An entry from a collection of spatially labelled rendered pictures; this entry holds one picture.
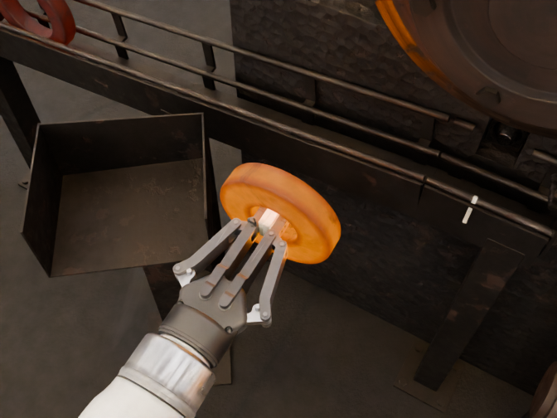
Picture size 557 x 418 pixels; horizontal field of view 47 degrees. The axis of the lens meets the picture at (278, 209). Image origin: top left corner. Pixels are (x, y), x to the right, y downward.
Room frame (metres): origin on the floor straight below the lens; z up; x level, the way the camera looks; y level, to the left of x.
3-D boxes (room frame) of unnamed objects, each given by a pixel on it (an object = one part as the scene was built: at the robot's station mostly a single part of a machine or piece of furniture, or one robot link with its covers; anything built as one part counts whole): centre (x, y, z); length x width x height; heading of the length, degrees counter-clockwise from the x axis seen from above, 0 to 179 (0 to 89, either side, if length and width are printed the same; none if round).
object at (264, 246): (0.34, 0.03, 0.84); 0.11 x 0.01 x 0.04; 149
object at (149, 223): (0.58, 0.24, 0.36); 0.26 x 0.20 x 0.72; 95
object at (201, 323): (0.29, 0.08, 0.83); 0.09 x 0.08 x 0.07; 150
